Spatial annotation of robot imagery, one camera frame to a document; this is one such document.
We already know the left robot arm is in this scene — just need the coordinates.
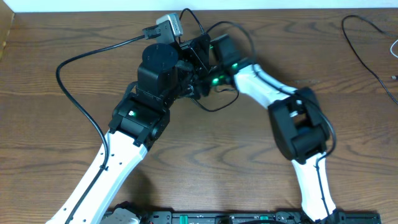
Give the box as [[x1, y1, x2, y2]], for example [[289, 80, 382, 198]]
[[49, 33, 211, 223]]

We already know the black USB cable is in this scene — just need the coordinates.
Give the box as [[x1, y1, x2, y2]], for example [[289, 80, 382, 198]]
[[178, 7, 240, 113], [341, 14, 398, 105]]

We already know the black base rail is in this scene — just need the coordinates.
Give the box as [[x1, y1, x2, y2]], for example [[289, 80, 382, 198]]
[[104, 202, 382, 224]]

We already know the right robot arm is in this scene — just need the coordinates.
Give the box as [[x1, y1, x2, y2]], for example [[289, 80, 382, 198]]
[[198, 34, 336, 222]]

